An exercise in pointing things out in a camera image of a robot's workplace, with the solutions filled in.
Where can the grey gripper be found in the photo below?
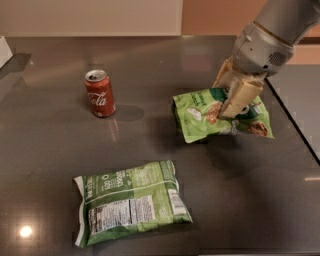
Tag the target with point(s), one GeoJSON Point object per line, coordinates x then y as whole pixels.
{"type": "Point", "coordinates": [259, 50]}

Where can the green rice chip bag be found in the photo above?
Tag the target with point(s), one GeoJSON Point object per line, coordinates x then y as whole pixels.
{"type": "Point", "coordinates": [197, 116]}

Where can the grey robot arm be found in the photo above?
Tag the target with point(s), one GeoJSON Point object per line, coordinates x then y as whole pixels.
{"type": "Point", "coordinates": [288, 21]}

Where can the green jalapeno chip bag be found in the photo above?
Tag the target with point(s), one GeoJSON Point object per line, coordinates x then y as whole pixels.
{"type": "Point", "coordinates": [129, 201]}

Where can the red Coca-Cola can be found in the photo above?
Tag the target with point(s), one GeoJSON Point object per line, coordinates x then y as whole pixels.
{"type": "Point", "coordinates": [100, 94]}

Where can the white object at left edge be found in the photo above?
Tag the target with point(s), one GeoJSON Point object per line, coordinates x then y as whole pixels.
{"type": "Point", "coordinates": [5, 52]}

